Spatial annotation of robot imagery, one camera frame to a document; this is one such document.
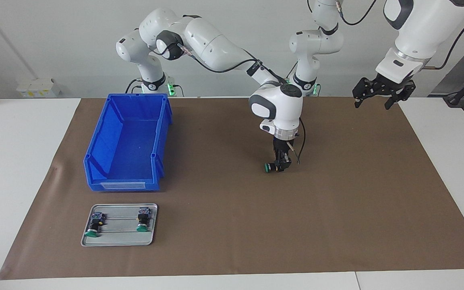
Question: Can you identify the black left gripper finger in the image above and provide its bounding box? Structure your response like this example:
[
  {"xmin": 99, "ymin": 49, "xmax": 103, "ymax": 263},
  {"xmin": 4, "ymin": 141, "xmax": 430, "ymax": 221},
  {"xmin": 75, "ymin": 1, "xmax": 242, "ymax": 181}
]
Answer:
[
  {"xmin": 384, "ymin": 81, "xmax": 416, "ymax": 110},
  {"xmin": 353, "ymin": 77, "xmax": 377, "ymax": 109}
]

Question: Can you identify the brown paper table mat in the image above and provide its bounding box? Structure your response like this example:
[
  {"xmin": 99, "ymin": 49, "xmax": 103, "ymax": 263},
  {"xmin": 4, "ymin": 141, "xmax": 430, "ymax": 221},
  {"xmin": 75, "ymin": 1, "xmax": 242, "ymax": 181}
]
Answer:
[{"xmin": 0, "ymin": 96, "xmax": 464, "ymax": 280}]

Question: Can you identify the blue plastic storage bin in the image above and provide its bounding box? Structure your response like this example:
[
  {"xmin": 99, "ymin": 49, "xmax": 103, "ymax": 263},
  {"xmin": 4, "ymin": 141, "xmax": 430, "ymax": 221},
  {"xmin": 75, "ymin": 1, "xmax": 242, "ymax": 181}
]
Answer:
[{"xmin": 83, "ymin": 93, "xmax": 173, "ymax": 192}]

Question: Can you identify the grey metal tray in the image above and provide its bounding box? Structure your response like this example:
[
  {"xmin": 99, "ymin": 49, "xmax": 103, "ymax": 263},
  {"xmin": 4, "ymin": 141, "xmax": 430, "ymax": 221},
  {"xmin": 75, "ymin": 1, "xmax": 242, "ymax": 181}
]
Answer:
[{"xmin": 81, "ymin": 203, "xmax": 158, "ymax": 247}]

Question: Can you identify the black base cable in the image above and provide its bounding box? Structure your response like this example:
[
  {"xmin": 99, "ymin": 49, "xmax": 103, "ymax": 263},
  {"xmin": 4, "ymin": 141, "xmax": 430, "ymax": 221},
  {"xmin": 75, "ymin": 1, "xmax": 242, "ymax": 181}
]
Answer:
[
  {"xmin": 125, "ymin": 79, "xmax": 143, "ymax": 94},
  {"xmin": 285, "ymin": 60, "xmax": 299, "ymax": 86}
]

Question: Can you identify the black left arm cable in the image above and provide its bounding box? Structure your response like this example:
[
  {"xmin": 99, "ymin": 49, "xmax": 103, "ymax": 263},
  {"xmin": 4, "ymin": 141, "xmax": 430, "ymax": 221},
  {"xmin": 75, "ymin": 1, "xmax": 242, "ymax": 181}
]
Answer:
[{"xmin": 335, "ymin": 0, "xmax": 464, "ymax": 70}]

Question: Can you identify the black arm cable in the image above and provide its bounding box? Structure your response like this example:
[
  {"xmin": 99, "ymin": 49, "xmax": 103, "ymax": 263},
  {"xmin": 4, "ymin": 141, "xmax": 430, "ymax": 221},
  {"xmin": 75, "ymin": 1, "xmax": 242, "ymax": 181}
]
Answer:
[
  {"xmin": 151, "ymin": 40, "xmax": 306, "ymax": 166},
  {"xmin": 335, "ymin": 0, "xmax": 464, "ymax": 70}
]

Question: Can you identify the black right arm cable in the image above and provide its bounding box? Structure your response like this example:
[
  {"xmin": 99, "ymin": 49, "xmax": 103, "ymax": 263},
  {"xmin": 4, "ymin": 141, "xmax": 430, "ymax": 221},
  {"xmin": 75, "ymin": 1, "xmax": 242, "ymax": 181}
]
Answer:
[{"xmin": 151, "ymin": 40, "xmax": 306, "ymax": 166}]

